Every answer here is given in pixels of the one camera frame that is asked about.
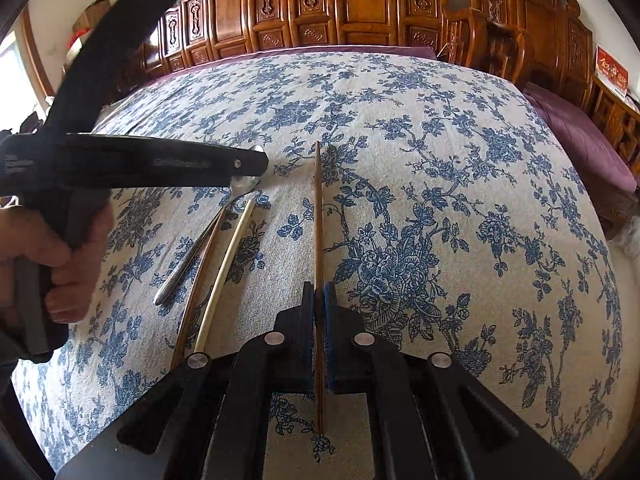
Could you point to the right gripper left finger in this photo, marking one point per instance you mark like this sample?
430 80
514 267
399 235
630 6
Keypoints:
208 418

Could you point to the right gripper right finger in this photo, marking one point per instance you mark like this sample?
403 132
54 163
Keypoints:
429 417

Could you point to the brown wooden chopstick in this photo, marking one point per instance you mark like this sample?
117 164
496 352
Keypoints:
319 359
188 313

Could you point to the silver metal spoon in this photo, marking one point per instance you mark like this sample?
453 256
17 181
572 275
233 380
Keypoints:
239 186

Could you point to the person's left hand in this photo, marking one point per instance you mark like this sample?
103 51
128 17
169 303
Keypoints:
74 271

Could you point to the cardboard box stack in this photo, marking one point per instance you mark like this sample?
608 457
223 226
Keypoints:
83 28

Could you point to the blue floral tablecloth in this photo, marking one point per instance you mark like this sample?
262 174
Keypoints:
453 221

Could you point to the carved wooden sofa bench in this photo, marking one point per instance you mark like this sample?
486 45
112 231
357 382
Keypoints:
195 32

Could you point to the purple armchair cushion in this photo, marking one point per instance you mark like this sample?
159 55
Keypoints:
591 154

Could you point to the red card box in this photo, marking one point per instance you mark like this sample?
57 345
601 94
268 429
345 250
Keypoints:
611 72

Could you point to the carved wooden armchair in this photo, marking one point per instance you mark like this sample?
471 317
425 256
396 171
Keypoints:
565 63

